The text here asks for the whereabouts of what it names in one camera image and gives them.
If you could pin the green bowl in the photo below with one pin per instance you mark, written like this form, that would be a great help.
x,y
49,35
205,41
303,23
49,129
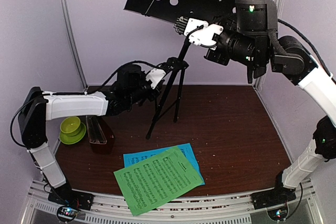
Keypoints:
x,y
70,126

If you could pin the green sheet music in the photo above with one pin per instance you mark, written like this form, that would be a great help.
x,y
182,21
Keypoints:
x,y
157,180

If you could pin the brown metronome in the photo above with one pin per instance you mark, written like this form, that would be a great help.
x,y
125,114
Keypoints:
x,y
100,135

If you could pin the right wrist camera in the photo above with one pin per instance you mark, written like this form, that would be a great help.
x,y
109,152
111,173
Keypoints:
x,y
198,32

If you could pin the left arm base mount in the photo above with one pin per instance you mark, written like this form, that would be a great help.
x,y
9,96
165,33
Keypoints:
x,y
69,209

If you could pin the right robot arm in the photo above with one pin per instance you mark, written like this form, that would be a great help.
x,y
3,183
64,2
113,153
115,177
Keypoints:
x,y
303,75

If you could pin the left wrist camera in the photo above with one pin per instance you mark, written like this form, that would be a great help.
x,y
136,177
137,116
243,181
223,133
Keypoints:
x,y
156,75

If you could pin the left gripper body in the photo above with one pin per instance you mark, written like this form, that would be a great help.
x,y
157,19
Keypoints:
x,y
136,94

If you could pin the blue sheet music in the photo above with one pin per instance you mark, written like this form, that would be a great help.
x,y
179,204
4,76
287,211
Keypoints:
x,y
186,149

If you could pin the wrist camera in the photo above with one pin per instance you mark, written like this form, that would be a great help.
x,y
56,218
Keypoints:
x,y
198,32
156,75

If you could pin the green saucer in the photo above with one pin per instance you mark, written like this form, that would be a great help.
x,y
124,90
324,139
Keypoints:
x,y
69,140

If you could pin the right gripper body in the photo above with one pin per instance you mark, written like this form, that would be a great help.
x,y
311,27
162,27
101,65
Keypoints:
x,y
213,55

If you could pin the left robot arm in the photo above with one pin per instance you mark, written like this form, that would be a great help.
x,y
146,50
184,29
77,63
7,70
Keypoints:
x,y
133,85

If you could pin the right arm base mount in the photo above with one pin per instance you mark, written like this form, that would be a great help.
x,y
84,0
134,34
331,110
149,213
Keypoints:
x,y
275,204

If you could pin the left aluminium frame post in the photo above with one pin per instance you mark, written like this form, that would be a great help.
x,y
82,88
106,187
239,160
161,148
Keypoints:
x,y
72,43

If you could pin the front aluminium rail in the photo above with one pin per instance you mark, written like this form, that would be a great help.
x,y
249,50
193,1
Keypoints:
x,y
229,208

